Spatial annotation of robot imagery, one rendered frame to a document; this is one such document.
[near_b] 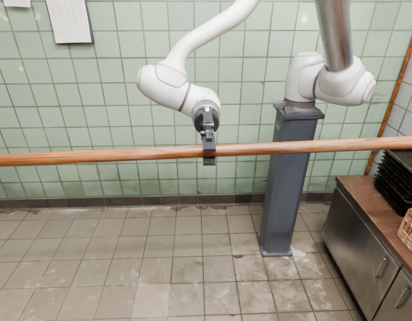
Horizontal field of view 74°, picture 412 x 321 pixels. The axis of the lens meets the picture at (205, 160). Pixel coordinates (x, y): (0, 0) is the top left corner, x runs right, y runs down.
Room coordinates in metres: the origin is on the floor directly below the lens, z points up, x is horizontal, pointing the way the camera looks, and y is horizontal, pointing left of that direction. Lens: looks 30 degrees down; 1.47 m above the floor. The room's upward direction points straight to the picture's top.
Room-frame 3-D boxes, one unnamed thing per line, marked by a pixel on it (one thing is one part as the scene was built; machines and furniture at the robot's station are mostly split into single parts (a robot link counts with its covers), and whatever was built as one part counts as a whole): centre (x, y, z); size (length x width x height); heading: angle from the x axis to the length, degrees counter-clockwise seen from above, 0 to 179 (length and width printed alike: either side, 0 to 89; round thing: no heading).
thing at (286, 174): (1.36, -0.48, 0.50); 0.21 x 0.21 x 1.00; 2
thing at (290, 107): (1.36, -0.46, 1.03); 0.22 x 0.18 x 0.06; 92
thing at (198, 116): (0.74, 0.00, 1.16); 0.09 x 0.07 x 0.08; 2
